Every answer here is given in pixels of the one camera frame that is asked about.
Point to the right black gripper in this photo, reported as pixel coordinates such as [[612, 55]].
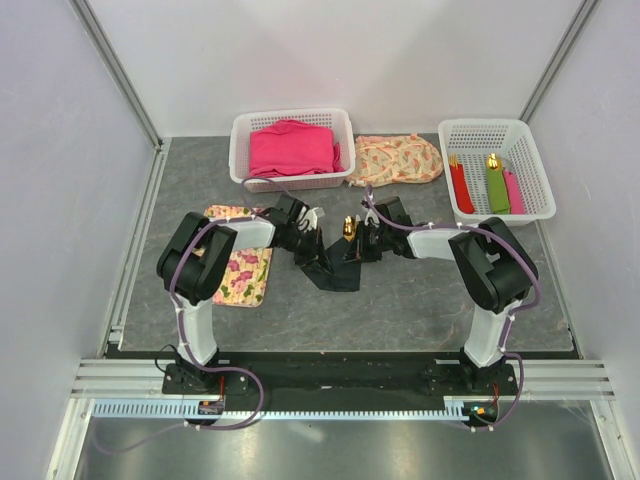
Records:
[[366, 255]]

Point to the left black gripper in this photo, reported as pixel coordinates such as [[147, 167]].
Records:
[[314, 250]]

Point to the gold spoon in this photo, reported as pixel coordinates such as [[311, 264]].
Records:
[[349, 229]]

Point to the black paper napkin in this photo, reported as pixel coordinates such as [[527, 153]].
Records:
[[330, 271]]

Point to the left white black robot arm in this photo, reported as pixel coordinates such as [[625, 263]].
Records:
[[193, 264]]

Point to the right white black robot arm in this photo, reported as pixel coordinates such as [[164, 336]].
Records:
[[495, 269]]

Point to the red napkin roll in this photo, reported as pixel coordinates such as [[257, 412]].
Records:
[[461, 191]]

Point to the green napkin roll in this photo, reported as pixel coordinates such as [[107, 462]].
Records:
[[496, 189]]

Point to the pink napkin roll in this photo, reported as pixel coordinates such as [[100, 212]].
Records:
[[513, 192]]

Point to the floral placemat tray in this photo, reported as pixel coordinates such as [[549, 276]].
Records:
[[245, 280]]

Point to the pink folded cloth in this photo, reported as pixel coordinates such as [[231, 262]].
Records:
[[293, 148]]

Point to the white basket with pink cloth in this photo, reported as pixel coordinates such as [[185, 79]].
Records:
[[334, 118]]

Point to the white basket with rolls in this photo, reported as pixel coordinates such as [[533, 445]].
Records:
[[473, 140]]

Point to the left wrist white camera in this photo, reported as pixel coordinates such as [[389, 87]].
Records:
[[310, 219]]

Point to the wrist white camera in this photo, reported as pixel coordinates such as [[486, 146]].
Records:
[[371, 218], [310, 219]]

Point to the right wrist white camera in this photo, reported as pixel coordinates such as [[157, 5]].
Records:
[[371, 218]]

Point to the floral drawstring pouch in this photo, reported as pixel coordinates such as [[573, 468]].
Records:
[[403, 159]]

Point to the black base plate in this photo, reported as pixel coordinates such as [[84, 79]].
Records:
[[434, 374]]

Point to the blue slotted cable duct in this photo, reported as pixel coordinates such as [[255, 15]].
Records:
[[200, 410]]

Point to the front aluminium rail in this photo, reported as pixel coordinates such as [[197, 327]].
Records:
[[544, 380]]

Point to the right aluminium frame post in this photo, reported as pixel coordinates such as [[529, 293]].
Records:
[[568, 41]]

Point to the aluminium frame post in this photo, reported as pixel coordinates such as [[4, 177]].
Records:
[[568, 41], [105, 49]]

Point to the left aluminium frame post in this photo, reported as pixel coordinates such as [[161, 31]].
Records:
[[105, 49]]

